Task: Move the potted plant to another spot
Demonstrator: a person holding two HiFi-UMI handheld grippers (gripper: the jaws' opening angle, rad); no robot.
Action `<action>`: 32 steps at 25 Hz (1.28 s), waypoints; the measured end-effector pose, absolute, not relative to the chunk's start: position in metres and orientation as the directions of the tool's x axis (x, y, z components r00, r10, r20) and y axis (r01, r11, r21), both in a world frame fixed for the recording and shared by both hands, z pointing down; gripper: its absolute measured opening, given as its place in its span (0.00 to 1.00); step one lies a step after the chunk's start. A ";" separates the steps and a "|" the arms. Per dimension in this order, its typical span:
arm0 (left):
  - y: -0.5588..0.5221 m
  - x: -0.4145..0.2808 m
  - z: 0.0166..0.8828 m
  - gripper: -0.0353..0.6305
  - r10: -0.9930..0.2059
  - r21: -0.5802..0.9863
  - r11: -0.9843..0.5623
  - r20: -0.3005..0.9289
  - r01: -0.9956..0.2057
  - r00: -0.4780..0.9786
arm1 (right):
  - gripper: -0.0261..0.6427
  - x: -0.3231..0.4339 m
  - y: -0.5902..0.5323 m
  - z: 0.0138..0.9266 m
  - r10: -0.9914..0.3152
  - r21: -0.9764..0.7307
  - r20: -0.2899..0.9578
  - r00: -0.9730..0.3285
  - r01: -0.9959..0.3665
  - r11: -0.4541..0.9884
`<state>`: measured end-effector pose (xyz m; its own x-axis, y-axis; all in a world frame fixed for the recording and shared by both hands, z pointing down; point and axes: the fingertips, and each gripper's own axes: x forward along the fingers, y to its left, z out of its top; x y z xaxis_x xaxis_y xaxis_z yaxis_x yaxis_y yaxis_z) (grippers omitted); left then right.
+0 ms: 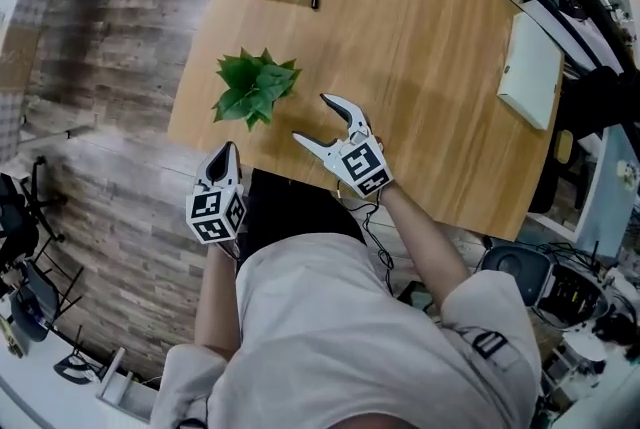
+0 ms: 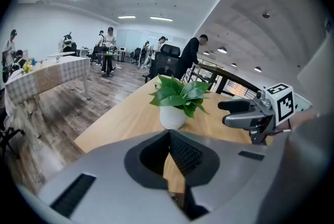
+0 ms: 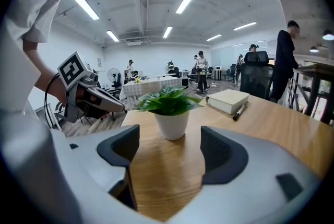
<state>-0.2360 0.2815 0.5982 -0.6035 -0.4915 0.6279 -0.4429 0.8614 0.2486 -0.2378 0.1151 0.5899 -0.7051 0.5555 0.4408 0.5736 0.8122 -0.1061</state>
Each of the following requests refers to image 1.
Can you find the person's grey shirt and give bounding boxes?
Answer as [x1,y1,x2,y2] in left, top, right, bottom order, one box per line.
[148,231,545,429]

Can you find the person's left forearm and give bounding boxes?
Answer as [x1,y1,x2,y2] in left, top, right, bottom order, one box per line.
[193,243,242,362]

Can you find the green plant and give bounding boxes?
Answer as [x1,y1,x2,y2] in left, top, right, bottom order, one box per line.
[210,46,304,134]

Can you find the pale green flat box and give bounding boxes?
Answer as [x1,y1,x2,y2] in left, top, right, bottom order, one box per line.
[495,11,564,132]

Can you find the yellow chair pad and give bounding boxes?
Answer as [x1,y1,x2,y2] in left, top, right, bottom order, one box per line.
[555,128,574,165]

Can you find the wooden table with white legs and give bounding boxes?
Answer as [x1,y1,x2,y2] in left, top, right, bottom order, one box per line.
[165,0,567,244]

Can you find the light blue table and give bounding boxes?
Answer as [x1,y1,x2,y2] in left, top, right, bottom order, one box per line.
[573,125,640,259]

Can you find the white table with checkered cloth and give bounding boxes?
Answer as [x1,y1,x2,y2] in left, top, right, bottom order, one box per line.
[0,0,110,164]

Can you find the person's right forearm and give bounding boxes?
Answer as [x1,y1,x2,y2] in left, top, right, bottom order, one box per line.
[381,180,472,324]

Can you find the person's black trousers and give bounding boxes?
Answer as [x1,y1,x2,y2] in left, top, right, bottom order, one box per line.
[246,167,370,264]

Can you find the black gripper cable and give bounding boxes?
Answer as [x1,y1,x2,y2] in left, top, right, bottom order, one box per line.
[335,175,397,299]

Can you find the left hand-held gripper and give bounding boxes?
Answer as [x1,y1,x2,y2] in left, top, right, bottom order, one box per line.
[185,141,249,246]

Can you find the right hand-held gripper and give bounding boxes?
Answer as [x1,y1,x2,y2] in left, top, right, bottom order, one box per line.
[291,92,393,200]

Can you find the black swivel chair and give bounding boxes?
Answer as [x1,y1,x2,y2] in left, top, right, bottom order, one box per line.
[0,155,70,269]

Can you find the black folding chair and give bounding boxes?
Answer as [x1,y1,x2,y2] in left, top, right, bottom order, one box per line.
[8,235,85,344]

